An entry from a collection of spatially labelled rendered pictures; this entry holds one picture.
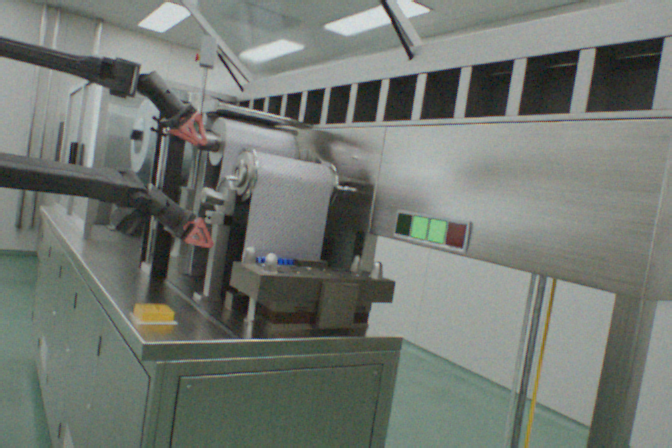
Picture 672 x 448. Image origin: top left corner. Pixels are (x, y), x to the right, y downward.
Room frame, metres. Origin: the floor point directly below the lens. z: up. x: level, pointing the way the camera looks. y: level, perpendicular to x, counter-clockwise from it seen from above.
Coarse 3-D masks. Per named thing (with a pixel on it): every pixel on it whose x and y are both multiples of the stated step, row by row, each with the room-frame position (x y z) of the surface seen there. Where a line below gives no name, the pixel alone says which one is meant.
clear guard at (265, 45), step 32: (192, 0) 2.09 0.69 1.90; (224, 0) 1.93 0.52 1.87; (256, 0) 1.79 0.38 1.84; (288, 0) 1.67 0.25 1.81; (320, 0) 1.57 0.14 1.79; (352, 0) 1.47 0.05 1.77; (224, 32) 2.13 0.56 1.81; (256, 32) 1.96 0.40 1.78; (288, 32) 1.82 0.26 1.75; (320, 32) 1.69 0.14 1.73; (352, 32) 1.59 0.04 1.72; (384, 32) 1.49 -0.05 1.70; (256, 64) 2.17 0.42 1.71; (288, 64) 2.00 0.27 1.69; (320, 64) 1.85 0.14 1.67
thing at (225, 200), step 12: (216, 192) 1.40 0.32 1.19; (228, 192) 1.40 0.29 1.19; (216, 204) 1.40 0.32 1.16; (228, 204) 1.40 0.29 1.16; (204, 216) 1.41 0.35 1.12; (216, 216) 1.38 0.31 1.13; (228, 216) 1.40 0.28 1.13; (216, 228) 1.40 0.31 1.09; (228, 228) 1.41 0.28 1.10; (216, 240) 1.40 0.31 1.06; (216, 252) 1.40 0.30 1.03; (216, 264) 1.40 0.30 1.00; (216, 276) 1.40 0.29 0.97; (204, 288) 1.42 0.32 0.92; (216, 288) 1.41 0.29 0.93
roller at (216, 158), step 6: (222, 120) 1.61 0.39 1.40; (216, 126) 1.64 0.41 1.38; (222, 126) 1.60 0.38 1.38; (222, 132) 1.59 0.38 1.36; (222, 138) 1.58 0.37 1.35; (294, 138) 1.72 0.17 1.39; (222, 144) 1.58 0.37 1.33; (222, 150) 1.57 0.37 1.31; (210, 156) 1.65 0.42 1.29; (216, 156) 1.61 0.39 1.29; (222, 156) 1.57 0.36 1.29; (216, 162) 1.60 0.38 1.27; (222, 162) 1.59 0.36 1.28
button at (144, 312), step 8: (136, 304) 1.15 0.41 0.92; (144, 304) 1.15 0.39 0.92; (152, 304) 1.16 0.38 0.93; (160, 304) 1.18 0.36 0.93; (136, 312) 1.13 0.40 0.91; (144, 312) 1.10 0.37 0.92; (152, 312) 1.11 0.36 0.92; (160, 312) 1.12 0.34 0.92; (168, 312) 1.13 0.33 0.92; (144, 320) 1.10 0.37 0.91; (152, 320) 1.11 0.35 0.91; (160, 320) 1.12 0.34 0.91; (168, 320) 1.13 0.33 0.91
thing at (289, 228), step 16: (256, 208) 1.36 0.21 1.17; (272, 208) 1.39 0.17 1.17; (288, 208) 1.42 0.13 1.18; (304, 208) 1.44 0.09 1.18; (320, 208) 1.47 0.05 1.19; (256, 224) 1.37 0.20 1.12; (272, 224) 1.39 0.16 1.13; (288, 224) 1.42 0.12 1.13; (304, 224) 1.45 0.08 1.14; (320, 224) 1.48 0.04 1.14; (256, 240) 1.37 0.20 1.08; (272, 240) 1.40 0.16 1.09; (288, 240) 1.43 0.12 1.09; (304, 240) 1.45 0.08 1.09; (320, 240) 1.48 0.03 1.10; (256, 256) 1.38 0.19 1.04; (288, 256) 1.43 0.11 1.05; (304, 256) 1.46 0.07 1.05
